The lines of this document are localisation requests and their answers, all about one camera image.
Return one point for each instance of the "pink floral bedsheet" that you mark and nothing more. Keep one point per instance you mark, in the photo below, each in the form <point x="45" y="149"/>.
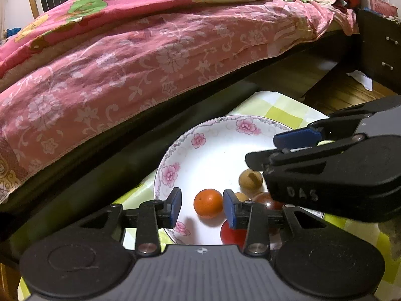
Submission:
<point x="125" y="78"/>

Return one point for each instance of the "blue cloth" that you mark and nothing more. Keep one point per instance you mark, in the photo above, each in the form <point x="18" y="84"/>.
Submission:
<point x="12" y="32"/>

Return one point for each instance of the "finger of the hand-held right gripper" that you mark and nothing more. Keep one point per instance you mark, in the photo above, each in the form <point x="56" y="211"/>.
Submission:
<point x="297" y="138"/>
<point x="282" y="160"/>

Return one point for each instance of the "white paper scrap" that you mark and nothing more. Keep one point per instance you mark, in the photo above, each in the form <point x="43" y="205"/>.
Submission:
<point x="361" y="79"/>

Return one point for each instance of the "small tan round fruit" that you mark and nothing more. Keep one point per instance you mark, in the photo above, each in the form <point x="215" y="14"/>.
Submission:
<point x="241" y="197"/>
<point x="250" y="180"/>

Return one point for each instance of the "dark nightstand with drawers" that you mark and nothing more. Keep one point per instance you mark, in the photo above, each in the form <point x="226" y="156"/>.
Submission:
<point x="380" y="50"/>

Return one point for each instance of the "small orange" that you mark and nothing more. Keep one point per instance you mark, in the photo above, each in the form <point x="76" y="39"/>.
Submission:
<point x="208" y="203"/>

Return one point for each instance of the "colourful cartoon quilt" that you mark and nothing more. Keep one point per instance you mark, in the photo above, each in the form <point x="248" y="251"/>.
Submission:
<point x="94" y="3"/>

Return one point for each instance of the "pink basket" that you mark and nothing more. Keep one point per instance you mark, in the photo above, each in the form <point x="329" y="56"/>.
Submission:
<point x="383" y="6"/>

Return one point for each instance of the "large dark brown tomato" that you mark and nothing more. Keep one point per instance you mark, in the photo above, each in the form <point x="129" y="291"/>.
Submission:
<point x="266" y="201"/>

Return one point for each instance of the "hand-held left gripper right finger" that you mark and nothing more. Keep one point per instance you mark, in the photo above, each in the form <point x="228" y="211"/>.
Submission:
<point x="228" y="210"/>

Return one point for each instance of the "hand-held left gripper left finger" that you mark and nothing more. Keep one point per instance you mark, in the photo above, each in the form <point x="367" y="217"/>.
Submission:
<point x="176" y="205"/>

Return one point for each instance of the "red cherry tomato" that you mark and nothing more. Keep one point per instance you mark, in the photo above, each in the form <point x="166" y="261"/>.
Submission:
<point x="233" y="234"/>

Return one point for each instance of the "green white checked tablecloth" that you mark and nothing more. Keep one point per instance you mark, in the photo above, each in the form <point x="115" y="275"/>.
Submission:
<point x="282" y="103"/>

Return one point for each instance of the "white floral rimmed plate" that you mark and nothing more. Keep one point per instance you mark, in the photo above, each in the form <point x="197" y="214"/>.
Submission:
<point x="213" y="156"/>

